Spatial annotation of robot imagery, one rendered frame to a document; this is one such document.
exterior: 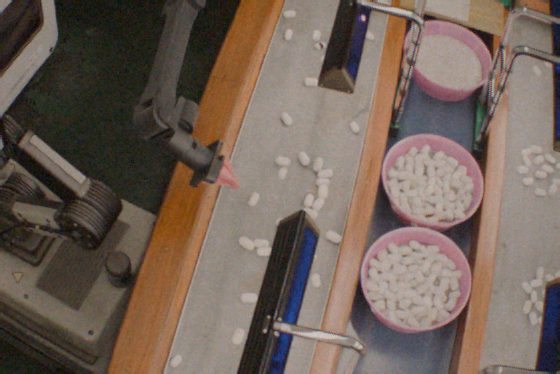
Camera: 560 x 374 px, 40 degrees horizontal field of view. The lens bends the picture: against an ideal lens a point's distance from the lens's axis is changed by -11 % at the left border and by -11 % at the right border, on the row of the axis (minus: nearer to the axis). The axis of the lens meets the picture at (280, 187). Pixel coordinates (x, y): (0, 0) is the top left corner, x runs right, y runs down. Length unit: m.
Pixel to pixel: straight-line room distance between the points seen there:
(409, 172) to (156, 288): 0.69
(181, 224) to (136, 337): 0.30
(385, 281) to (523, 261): 0.37
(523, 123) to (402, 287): 0.65
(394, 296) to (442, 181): 0.36
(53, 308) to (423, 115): 1.13
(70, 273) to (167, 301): 0.45
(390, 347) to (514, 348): 0.31
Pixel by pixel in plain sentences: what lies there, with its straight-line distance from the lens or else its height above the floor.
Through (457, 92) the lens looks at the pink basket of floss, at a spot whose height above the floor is 0.74.
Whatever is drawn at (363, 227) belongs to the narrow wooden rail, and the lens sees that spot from 1.97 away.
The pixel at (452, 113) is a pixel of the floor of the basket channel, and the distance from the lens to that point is 2.34.
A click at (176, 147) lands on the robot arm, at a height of 1.00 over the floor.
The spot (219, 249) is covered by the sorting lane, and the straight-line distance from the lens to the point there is 1.93.
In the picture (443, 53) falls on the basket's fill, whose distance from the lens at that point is 2.40.
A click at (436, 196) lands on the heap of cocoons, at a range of 2.09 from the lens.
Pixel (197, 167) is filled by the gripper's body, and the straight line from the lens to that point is 1.80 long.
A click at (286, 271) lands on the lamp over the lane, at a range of 1.50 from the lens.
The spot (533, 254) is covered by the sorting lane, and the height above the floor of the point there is 0.74.
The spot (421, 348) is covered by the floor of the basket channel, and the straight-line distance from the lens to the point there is 1.96.
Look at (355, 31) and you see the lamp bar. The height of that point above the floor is 1.09.
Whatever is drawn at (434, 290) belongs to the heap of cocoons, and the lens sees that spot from 1.95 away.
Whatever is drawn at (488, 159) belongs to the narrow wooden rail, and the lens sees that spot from 2.16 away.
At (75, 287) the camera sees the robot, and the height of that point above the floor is 0.47.
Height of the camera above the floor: 2.43
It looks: 56 degrees down
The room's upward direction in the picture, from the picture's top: 8 degrees clockwise
